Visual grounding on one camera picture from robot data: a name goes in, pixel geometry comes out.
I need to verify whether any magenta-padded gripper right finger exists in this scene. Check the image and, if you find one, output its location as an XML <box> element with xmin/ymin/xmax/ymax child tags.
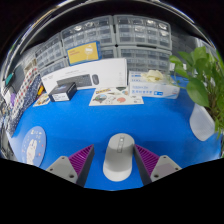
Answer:
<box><xmin>133</xmin><ymin>144</ymin><xmax>183</xmax><ymax>186</ymax></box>

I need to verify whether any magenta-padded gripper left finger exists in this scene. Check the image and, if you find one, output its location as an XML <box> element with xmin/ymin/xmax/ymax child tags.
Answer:
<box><xmin>45</xmin><ymin>144</ymin><xmax>96</xmax><ymax>188</ymax></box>

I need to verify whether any white computer mouse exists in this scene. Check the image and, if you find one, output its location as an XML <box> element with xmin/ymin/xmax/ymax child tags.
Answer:
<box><xmin>102</xmin><ymin>133</ymin><xmax>136</xmax><ymax>183</ymax></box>

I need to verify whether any round blue rabbit mouse pad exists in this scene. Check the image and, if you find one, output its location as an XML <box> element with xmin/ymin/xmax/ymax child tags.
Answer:
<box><xmin>20</xmin><ymin>125</ymin><xmax>47</xmax><ymax>168</ymax></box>

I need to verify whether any colourful sticker sheet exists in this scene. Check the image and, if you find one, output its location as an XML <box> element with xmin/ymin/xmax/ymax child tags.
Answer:
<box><xmin>89</xmin><ymin>87</ymin><xmax>144</xmax><ymax>107</ymax></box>
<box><xmin>33</xmin><ymin>93</ymin><xmax>51</xmax><ymax>108</ymax></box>

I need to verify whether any dark blue dotted cloth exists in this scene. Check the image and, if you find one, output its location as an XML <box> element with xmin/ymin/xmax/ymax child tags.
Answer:
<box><xmin>6</xmin><ymin>79</ymin><xmax>43</xmax><ymax>138</ymax></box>

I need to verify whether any small black box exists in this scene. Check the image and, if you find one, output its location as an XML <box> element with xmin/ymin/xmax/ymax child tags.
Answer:
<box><xmin>48</xmin><ymin>82</ymin><xmax>78</xmax><ymax>103</ymax></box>

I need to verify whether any white blue glove box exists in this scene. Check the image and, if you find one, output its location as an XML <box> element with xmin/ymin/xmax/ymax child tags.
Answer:
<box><xmin>128</xmin><ymin>69</ymin><xmax>181</xmax><ymax>100</ymax></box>

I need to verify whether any green plant in white pot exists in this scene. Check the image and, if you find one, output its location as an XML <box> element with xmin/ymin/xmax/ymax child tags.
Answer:
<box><xmin>169</xmin><ymin>45</ymin><xmax>224</xmax><ymax>143</ymax></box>

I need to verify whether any red white checkered cloth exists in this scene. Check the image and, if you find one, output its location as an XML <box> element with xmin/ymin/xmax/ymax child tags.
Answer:
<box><xmin>11</xmin><ymin>66</ymin><xmax>39</xmax><ymax>118</ymax></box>

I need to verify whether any beige woven basket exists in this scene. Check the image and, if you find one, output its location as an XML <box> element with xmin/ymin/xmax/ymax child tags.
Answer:
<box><xmin>24</xmin><ymin>58</ymin><xmax>38</xmax><ymax>76</ymax></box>

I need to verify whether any long white keyboard box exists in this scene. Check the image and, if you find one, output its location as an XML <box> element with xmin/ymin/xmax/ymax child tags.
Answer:
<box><xmin>40</xmin><ymin>58</ymin><xmax>129</xmax><ymax>95</ymax></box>

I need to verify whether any yellow blue box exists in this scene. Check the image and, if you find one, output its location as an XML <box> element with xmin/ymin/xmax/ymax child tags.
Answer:
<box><xmin>65</xmin><ymin>40</ymin><xmax>102</xmax><ymax>66</ymax></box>

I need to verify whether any grey metal shelf unit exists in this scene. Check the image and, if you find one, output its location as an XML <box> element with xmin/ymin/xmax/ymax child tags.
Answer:
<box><xmin>6</xmin><ymin>0</ymin><xmax>218</xmax><ymax>68</ymax></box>

